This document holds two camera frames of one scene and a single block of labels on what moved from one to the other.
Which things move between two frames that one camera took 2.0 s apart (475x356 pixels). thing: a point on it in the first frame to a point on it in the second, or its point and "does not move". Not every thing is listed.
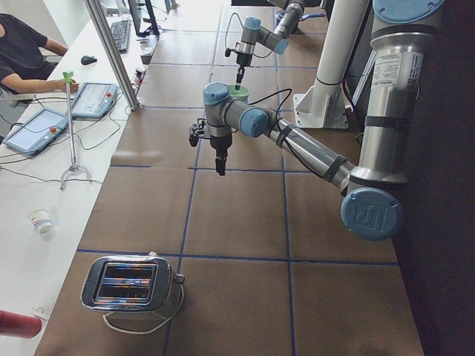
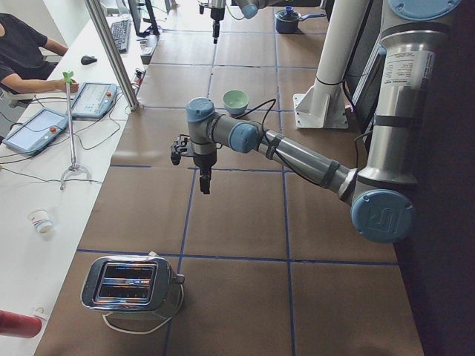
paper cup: [41, 222] does not move
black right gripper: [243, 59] to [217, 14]
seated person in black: [24, 67] does not move
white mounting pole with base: [323, 105] does not move
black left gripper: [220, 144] to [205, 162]
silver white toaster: [140, 282] does not move
